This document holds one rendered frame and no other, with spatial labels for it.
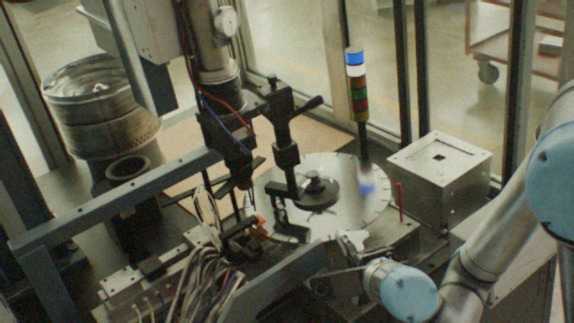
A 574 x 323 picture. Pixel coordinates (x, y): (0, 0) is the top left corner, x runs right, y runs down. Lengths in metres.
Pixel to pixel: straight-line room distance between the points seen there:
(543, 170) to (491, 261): 0.34
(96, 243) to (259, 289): 0.74
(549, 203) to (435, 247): 0.79
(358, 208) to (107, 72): 0.98
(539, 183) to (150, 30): 0.66
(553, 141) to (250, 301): 0.61
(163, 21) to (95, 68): 0.92
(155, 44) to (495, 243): 0.63
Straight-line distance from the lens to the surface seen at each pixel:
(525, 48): 1.32
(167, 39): 1.04
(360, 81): 1.46
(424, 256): 1.41
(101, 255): 1.66
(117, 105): 1.69
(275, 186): 1.24
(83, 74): 1.93
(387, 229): 1.35
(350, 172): 1.36
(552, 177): 0.66
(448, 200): 1.43
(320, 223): 1.23
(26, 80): 2.06
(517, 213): 0.90
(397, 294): 0.88
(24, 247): 1.28
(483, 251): 0.96
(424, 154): 1.50
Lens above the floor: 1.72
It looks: 33 degrees down
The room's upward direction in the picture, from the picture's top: 11 degrees counter-clockwise
